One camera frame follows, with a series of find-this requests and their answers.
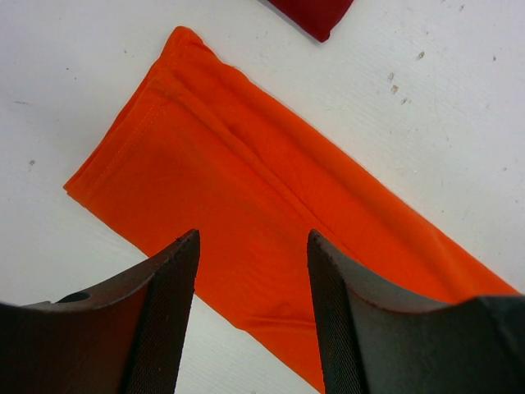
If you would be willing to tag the folded dark red shirt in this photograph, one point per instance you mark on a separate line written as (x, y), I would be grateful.
(315, 19)

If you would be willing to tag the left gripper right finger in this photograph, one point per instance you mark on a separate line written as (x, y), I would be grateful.
(377, 337)

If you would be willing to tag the orange t shirt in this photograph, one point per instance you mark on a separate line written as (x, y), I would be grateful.
(199, 146)

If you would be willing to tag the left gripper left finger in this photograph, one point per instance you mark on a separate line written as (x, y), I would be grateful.
(123, 335)

